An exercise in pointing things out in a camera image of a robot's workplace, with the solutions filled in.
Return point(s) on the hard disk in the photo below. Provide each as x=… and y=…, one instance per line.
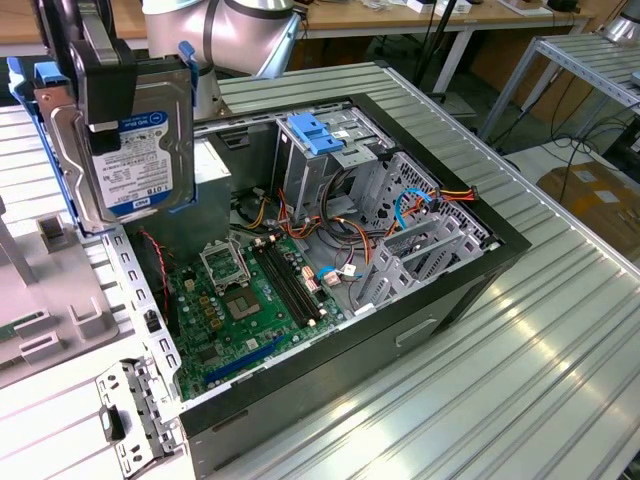
x=150, y=150

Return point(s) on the black tripod stand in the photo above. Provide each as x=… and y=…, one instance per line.
x=445, y=12

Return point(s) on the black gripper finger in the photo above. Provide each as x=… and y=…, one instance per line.
x=110, y=95

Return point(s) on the metal disk bay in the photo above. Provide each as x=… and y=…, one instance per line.
x=400, y=287

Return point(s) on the metal optical drive cage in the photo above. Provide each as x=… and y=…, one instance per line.
x=305, y=175

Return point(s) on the wooden desk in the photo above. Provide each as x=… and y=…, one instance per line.
x=380, y=17

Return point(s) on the blue plastic bay latch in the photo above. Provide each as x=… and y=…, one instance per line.
x=312, y=132

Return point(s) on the metal slat shelf table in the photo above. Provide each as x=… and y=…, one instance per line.
x=590, y=60

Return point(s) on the papers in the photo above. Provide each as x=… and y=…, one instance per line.
x=377, y=4

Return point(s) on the metal expansion card bracket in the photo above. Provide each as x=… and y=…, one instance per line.
x=145, y=395

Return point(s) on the grey parts rack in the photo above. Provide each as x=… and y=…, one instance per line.
x=55, y=280

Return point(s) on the black RAM slot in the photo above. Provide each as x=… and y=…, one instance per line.
x=283, y=287
x=296, y=280

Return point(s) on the black desk device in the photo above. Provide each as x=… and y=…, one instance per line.
x=562, y=5

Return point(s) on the green motherboard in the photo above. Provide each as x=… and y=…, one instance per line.
x=235, y=345

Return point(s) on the CPU socket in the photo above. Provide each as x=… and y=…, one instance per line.
x=242, y=302

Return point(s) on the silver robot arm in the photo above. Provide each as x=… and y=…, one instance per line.
x=235, y=35

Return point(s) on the grey power supply unit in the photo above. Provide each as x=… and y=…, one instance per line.
x=210, y=220

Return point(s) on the black PC case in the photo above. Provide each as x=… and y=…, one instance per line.
x=350, y=370

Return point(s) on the large brown cardboard box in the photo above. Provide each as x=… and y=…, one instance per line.
x=600, y=210

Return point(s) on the blue expansion slot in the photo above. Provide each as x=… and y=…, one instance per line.
x=245, y=361

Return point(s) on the green RAM stick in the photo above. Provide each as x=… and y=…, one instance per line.
x=7, y=331

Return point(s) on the small white box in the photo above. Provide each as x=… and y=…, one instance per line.
x=420, y=6
x=462, y=7

